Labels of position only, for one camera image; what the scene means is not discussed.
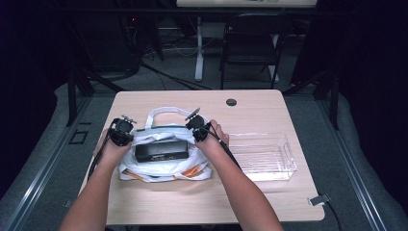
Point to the white desk leg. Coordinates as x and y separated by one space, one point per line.
199 64

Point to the grey metal table clip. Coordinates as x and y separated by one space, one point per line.
317 200
67 203

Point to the clear plastic tray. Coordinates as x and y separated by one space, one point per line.
272 154

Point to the black folding chair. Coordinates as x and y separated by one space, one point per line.
253 41

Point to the black metal stand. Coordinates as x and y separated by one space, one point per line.
72 96
335 102

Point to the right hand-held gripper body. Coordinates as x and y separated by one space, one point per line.
196 122

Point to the person's left hand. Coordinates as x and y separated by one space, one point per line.
112 154

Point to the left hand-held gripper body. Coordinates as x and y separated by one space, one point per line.
121 133

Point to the person's right hand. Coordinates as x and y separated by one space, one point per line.
213 141

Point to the black rectangular box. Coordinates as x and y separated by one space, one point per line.
160 149

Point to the white teal orange tote bag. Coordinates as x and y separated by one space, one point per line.
160 170

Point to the dark table grommet hole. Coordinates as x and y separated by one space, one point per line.
231 102

